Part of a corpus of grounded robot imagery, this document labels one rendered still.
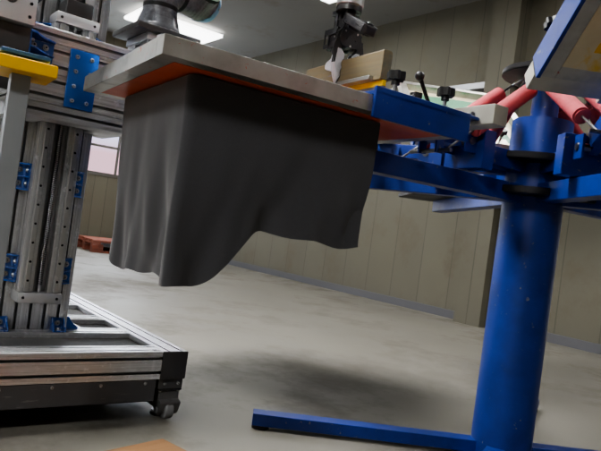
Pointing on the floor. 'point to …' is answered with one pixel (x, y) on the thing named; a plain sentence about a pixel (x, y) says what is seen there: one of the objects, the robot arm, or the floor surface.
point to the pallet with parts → (94, 243)
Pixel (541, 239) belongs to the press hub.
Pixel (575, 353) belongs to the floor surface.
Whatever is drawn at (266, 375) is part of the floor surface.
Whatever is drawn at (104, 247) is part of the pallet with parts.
